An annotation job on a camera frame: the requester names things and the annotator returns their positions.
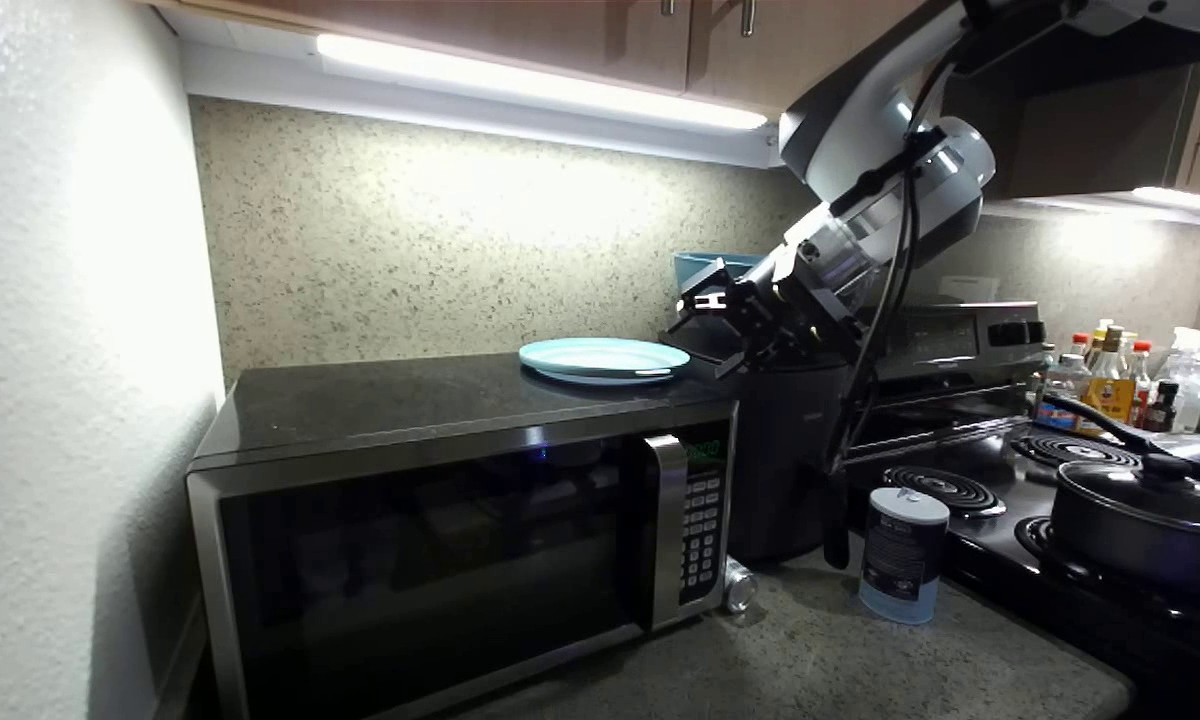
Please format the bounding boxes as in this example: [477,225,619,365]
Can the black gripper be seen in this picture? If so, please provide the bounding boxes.
[674,243,872,365]

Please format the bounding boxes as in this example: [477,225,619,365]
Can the light blue plate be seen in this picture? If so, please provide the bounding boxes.
[515,331,694,393]

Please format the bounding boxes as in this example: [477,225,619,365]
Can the teal bowl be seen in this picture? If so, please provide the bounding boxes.
[668,248,768,295]

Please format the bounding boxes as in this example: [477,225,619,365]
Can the black coffee maker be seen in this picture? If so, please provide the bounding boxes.
[716,349,858,572]

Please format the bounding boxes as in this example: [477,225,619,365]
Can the clear plastic bottle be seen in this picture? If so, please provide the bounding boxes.
[719,551,768,626]

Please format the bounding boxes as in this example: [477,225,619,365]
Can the blue canister white lid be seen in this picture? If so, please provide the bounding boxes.
[851,480,955,633]

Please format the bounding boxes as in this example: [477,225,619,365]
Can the clear plastic container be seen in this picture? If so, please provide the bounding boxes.
[1029,331,1097,441]

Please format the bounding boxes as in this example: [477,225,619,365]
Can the black kitchen stove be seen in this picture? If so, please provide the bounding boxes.
[837,295,1200,720]

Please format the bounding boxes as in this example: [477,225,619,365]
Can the black steel microwave oven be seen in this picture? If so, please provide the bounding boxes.
[179,349,743,720]

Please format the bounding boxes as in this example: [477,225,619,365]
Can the yellow oil bottle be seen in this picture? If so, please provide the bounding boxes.
[1079,317,1138,427]

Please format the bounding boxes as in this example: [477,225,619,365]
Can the dark range hood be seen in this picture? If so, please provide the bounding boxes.
[982,23,1200,203]

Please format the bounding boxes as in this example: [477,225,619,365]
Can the red cap bottle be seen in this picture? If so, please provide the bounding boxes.
[1125,336,1160,420]

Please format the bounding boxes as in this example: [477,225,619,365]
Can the white plastic jug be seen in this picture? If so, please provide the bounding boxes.
[1152,325,1200,435]

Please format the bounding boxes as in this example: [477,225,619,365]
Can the black cooking pan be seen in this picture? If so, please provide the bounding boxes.
[1045,453,1200,607]

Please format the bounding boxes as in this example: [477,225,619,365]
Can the black long handle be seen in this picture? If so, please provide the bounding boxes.
[1034,393,1200,487]

